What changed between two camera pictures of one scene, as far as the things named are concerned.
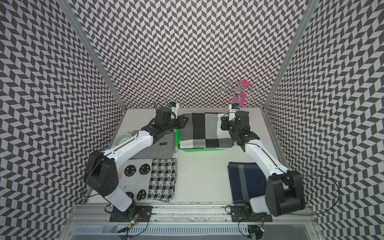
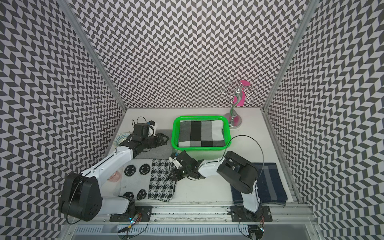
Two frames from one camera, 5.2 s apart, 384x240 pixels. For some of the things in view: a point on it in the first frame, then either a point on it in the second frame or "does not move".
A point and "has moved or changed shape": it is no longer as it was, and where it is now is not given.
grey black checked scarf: x=203 y=130 has moved or changed shape
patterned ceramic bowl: x=121 y=137 does not move
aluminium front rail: x=87 y=221 does not move
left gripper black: x=181 y=123 to x=160 y=140
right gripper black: x=225 y=122 to x=174 y=173
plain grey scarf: x=162 y=149 does not move
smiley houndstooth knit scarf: x=155 y=179 does not move
